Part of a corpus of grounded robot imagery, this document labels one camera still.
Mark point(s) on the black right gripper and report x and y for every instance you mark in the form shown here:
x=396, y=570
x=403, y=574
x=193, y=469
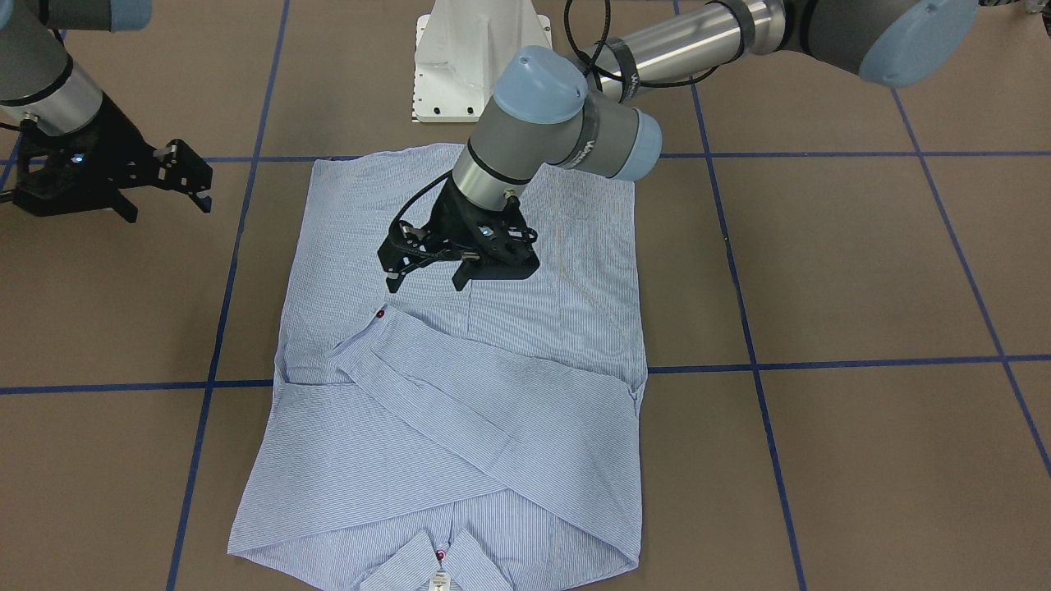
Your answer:
x=117, y=145

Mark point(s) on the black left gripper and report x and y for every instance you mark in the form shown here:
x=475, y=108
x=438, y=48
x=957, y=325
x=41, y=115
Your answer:
x=448, y=215

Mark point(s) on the light blue striped shirt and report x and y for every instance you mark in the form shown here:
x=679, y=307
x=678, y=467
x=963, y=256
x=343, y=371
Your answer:
x=490, y=436

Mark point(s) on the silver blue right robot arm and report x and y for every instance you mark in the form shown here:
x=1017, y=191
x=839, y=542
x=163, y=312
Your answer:
x=38, y=74

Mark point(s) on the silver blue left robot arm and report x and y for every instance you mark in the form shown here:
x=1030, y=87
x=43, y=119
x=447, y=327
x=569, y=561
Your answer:
x=575, y=112

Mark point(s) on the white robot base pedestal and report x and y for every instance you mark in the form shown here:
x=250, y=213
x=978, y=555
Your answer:
x=462, y=48

